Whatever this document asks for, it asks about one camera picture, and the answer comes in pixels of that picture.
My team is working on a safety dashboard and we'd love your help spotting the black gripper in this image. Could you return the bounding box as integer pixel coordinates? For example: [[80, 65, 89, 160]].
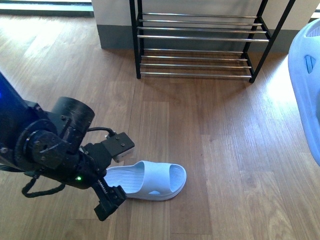
[[37, 142, 127, 221]]

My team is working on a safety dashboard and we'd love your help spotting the light blue slide sandal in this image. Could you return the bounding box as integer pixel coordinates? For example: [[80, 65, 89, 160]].
[[288, 19, 320, 164], [104, 160, 187, 201]]

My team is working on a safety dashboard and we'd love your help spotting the black metal shoe rack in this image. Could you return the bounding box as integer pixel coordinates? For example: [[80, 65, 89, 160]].
[[129, 0, 294, 83]]

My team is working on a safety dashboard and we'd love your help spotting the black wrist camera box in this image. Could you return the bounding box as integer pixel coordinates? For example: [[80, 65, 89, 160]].
[[102, 132, 135, 163]]

